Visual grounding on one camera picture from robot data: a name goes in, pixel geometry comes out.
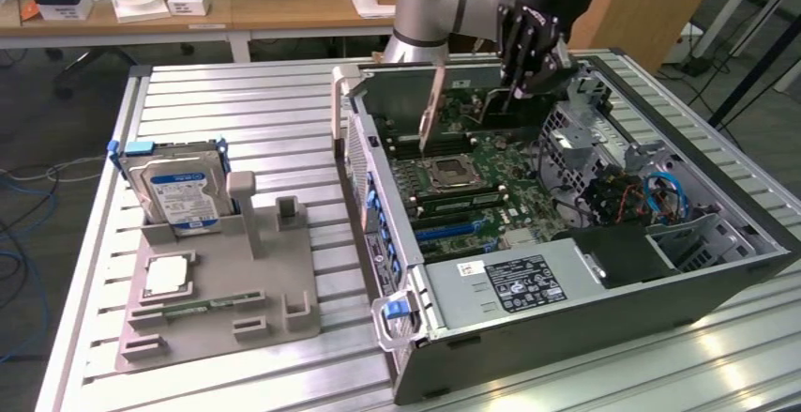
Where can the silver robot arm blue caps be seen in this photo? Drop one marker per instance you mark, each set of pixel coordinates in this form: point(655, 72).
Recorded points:
point(426, 18)

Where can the wooden cabinet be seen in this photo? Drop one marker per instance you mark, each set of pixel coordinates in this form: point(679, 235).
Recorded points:
point(644, 8)

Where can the perforated metal drive cage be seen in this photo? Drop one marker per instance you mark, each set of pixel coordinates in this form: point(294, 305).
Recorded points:
point(576, 137)

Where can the white paper sheets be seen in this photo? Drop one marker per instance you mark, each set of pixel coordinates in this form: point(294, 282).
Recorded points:
point(370, 6)

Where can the black power adapter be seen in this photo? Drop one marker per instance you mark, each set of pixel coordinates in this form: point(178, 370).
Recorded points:
point(695, 67)

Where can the CPU socket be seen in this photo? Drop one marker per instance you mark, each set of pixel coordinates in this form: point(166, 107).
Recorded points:
point(451, 172)

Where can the green motherboard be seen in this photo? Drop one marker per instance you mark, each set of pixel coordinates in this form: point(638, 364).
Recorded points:
point(519, 187)

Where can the black slanted stand pole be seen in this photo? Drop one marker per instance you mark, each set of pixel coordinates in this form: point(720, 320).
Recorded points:
point(752, 62)

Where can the installed green RAM stick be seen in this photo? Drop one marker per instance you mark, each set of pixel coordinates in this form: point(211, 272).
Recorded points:
point(463, 201)

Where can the blue slot retainer clip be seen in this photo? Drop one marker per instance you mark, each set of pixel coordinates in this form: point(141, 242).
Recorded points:
point(394, 271)
point(386, 243)
point(378, 215)
point(370, 187)

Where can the long blue expansion slot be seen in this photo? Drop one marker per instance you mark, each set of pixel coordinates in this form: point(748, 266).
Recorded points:
point(458, 230)

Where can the silver finned chipset heatsink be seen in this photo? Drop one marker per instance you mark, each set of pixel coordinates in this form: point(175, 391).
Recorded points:
point(519, 238)

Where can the short blue expansion slot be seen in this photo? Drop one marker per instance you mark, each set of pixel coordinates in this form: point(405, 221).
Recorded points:
point(490, 243)

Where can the black plastic cover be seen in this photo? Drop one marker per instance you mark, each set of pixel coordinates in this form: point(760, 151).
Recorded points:
point(626, 257)

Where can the grey metal disk bay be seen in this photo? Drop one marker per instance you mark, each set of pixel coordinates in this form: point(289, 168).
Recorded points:
point(707, 238)

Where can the small white box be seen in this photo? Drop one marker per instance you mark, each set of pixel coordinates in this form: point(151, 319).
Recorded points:
point(189, 4)

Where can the grey power supply unit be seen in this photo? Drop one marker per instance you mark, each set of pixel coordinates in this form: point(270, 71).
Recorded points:
point(458, 299)

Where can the white square tape holder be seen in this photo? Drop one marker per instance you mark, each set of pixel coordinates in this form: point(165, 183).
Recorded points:
point(141, 8)

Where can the blue case latch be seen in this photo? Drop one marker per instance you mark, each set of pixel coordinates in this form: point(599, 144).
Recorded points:
point(395, 311)

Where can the hard disk in blue carrier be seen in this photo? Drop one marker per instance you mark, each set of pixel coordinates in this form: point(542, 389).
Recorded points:
point(182, 191)

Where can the open black PC case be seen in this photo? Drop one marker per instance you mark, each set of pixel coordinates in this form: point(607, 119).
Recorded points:
point(563, 360)

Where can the black chair base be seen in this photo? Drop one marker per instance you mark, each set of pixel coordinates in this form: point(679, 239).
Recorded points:
point(82, 62)

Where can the white box black lid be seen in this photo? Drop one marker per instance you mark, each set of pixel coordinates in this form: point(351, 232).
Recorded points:
point(63, 10)

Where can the silver CPU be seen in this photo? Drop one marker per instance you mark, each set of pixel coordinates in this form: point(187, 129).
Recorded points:
point(169, 276)

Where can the orange flat box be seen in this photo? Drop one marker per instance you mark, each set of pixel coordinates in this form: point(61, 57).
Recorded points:
point(29, 8)

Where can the grey plastic parts rack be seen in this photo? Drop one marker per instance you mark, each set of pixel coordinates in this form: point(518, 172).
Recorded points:
point(189, 341)

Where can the wooden desk white frame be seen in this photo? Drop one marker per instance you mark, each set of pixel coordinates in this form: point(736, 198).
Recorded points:
point(314, 13)
point(94, 27)

